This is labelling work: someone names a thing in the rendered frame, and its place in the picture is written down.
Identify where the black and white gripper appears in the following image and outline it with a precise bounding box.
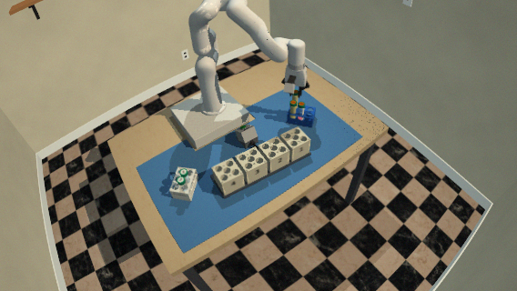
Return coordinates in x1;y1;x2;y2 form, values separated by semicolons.
281;65;309;98

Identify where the blue flat mat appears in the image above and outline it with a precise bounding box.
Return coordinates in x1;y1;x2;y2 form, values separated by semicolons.
137;89;363;253

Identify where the green-capped sample tube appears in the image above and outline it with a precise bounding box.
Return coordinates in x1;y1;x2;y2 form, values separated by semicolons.
298;102;305;120
289;100;297;118

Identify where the blue tube rack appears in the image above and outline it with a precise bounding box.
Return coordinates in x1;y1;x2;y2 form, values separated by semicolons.
287;105;316;127

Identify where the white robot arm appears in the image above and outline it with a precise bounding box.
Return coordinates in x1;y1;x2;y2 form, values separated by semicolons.
188;0;308;115

